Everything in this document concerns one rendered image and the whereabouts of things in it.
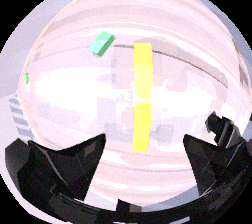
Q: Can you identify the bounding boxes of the yellow bar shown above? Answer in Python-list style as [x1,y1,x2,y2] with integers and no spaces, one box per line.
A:
[132,43,153,152]

